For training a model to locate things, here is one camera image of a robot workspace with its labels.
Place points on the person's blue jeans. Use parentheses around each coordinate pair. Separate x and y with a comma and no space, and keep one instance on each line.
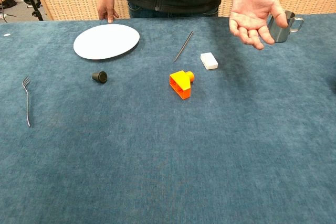
(141,12)

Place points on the thin dark metal rod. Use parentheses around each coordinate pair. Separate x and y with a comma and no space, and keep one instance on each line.
(183,46)

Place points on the person's right hand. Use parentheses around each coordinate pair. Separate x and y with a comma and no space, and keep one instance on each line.
(106,9)

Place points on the white round plate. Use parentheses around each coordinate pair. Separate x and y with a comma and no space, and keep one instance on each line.
(106,41)

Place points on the person's left hand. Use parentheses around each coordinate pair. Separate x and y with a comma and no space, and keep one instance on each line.
(252,9)

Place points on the silver metal fork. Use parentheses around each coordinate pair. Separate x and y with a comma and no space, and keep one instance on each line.
(27,103)

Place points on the blue fabric tablecloth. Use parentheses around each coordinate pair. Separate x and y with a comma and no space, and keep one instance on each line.
(157,155)

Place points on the white rectangular block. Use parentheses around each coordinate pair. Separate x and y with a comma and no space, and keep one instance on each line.
(209,61)

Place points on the stainless steel milk pitcher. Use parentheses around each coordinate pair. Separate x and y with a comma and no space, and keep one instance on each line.
(281,33)

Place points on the orange plastic funnel block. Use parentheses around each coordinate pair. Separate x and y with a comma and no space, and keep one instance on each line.
(181,82)

